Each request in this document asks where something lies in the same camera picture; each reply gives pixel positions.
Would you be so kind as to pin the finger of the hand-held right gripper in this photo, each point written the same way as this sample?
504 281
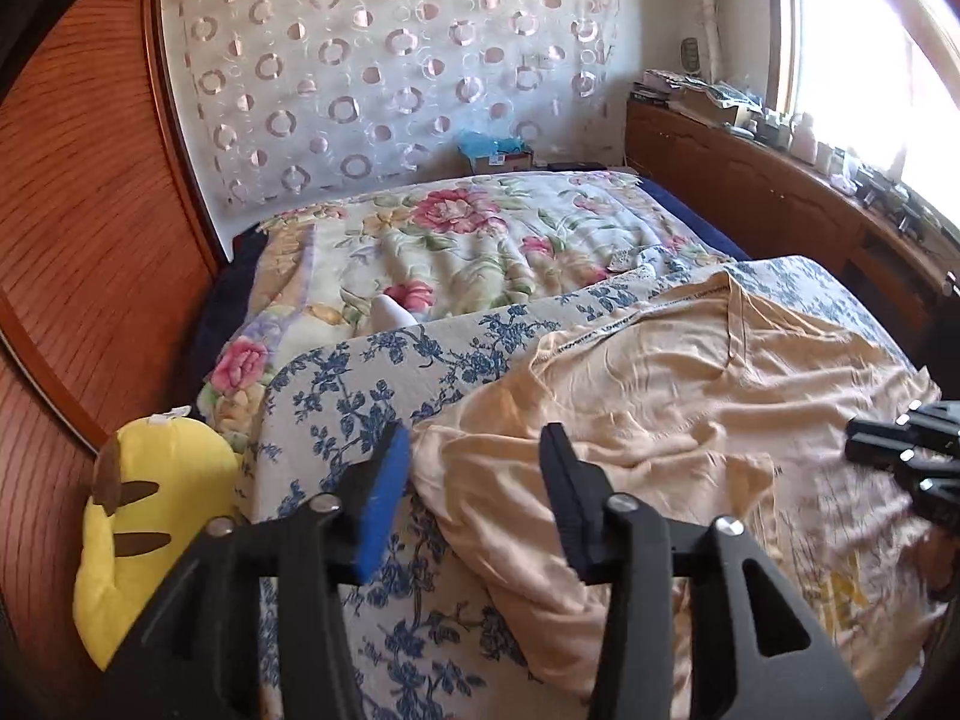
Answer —
934 491
877 442

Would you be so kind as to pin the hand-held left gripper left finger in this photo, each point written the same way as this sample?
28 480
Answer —
379 502

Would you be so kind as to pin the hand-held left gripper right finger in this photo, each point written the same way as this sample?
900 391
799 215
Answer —
570 495

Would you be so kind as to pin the pink floral quilt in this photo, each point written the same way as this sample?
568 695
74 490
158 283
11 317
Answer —
465 240

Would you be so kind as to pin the wooden headboard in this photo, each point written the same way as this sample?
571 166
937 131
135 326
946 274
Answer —
82 202

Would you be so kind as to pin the lace window curtain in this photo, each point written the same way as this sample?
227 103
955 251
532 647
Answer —
701 0

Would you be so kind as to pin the row of bottles and jars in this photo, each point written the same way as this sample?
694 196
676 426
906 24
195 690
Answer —
832 157

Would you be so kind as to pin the sheer curtain with circles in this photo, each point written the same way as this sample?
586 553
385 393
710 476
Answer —
375 67

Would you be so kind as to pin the wooden cabinet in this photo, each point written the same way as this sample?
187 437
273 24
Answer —
765 187

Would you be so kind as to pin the white sock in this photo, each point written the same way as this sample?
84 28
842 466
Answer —
390 313

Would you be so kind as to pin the pile of papers and books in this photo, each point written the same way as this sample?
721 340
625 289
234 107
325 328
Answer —
690 94

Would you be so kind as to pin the white wall device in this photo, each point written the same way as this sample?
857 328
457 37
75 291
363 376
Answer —
691 58

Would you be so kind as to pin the blue floral blanket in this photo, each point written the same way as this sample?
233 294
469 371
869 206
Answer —
337 405

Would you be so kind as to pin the yellow plush toy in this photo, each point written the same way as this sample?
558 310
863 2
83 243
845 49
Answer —
150 540

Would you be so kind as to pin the beige t-shirt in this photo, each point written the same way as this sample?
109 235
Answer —
675 405

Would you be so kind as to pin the window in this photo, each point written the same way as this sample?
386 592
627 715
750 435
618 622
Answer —
877 52

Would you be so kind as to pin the box with blue bag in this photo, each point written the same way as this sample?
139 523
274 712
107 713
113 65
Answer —
495 154

